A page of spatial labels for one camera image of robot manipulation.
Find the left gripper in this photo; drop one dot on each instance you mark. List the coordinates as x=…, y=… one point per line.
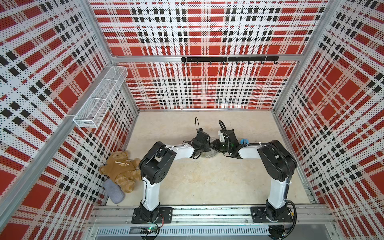
x=208, y=146

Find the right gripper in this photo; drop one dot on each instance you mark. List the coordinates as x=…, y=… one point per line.
x=216, y=144

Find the clear bubble wrap sheet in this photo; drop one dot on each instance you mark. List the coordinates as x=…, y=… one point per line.
x=213, y=150

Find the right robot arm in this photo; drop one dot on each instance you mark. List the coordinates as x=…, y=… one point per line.
x=279, y=164

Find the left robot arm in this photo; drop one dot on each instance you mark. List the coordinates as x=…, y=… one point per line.
x=156, y=164

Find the brown teddy bear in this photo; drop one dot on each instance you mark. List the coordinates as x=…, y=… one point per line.
x=122, y=170

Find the grey cloth pouch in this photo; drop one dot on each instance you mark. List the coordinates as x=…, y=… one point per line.
x=114, y=191

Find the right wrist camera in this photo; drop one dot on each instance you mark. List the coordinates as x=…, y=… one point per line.
x=222, y=137

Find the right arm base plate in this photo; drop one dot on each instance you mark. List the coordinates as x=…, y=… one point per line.
x=258, y=213

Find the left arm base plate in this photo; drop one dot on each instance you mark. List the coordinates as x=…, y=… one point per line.
x=163, y=214

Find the black wall hook rail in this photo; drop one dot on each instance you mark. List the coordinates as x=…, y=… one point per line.
x=260, y=59

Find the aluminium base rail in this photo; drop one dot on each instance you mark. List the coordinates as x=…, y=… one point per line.
x=220, y=222

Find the white wire mesh basket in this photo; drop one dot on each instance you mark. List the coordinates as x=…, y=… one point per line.
x=93, y=111

